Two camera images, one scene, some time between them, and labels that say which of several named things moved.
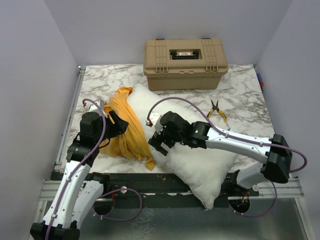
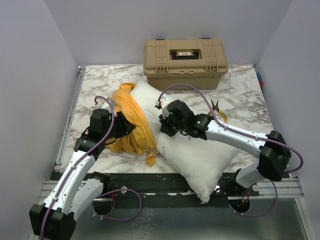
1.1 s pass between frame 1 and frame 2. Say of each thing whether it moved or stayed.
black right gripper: moved
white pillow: moved
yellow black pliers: stayed
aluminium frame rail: stayed
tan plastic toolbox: stayed
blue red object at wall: stayed
